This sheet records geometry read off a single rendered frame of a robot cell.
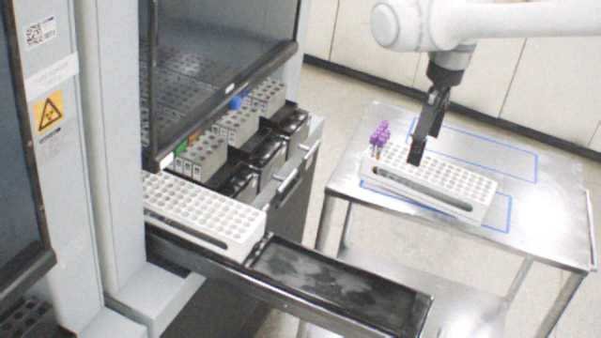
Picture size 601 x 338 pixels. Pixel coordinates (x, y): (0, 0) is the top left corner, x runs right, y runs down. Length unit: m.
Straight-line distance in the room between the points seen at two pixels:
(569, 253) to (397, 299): 0.43
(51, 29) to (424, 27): 0.56
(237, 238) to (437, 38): 0.50
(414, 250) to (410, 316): 1.38
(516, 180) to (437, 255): 1.01
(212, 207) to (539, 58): 2.38
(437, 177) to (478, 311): 0.70
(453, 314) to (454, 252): 0.68
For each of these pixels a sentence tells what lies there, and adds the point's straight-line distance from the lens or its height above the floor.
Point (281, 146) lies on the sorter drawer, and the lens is 1.44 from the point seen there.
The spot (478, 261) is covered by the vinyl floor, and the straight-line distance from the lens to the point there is 2.52.
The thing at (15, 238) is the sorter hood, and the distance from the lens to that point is 0.84.
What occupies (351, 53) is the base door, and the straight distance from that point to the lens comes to 3.47.
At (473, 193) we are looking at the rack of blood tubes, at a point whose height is 0.88.
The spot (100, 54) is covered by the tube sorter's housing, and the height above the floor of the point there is 1.23.
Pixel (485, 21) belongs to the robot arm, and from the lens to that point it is 0.96.
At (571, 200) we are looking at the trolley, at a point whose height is 0.82.
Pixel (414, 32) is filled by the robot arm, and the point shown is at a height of 1.26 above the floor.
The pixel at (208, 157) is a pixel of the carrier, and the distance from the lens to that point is 1.26.
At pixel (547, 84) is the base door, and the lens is 3.31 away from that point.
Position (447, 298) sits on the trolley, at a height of 0.28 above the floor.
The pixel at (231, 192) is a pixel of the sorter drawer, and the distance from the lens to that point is 1.27.
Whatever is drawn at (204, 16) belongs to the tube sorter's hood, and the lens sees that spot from 1.06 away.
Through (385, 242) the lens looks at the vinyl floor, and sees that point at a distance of 2.45.
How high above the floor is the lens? 1.62
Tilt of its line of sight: 37 degrees down
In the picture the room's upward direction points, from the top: 9 degrees clockwise
